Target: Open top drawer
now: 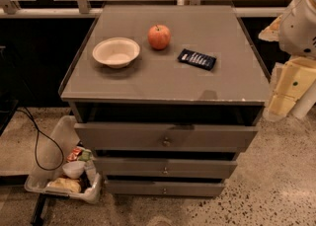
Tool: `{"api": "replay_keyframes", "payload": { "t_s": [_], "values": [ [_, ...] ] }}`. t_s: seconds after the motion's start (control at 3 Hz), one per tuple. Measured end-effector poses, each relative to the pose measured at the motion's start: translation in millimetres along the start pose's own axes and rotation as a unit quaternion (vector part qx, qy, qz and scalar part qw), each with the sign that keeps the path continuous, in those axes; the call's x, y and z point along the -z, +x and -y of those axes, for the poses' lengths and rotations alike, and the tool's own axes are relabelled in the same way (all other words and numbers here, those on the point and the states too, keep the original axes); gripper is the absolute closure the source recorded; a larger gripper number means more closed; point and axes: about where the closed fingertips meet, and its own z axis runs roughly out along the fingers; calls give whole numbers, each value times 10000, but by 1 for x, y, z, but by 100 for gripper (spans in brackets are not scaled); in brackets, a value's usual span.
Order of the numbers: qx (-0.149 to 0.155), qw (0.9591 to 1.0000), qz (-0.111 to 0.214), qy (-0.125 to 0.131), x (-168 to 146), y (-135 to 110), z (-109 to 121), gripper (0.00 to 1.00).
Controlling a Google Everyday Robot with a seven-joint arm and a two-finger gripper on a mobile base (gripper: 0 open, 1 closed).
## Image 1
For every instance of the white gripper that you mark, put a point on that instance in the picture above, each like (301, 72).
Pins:
(298, 31)

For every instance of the grey top drawer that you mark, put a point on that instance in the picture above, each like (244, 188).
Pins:
(165, 137)

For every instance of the grey drawer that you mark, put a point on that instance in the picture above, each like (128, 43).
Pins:
(158, 167)
(164, 188)
(165, 137)

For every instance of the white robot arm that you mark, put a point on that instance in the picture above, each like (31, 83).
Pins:
(293, 84)

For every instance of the grey drawer cabinet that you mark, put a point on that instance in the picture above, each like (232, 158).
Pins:
(156, 88)

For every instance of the grey bottom drawer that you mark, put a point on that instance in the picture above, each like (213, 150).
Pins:
(164, 188)

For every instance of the grey middle drawer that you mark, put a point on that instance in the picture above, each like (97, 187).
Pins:
(158, 167)

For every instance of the dark blue snack packet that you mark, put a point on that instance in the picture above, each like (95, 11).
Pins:
(197, 59)

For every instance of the red apple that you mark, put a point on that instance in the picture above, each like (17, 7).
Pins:
(159, 37)

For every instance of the white paper bowl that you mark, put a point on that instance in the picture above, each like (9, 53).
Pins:
(116, 52)

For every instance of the red and green snack packet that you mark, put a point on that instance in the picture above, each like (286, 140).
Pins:
(79, 154)

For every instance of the small white bowl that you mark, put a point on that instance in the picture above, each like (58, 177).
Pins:
(73, 169)

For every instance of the clear plastic bin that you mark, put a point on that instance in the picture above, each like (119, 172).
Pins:
(52, 153)

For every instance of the yellow snack bag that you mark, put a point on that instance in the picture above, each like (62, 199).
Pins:
(72, 185)

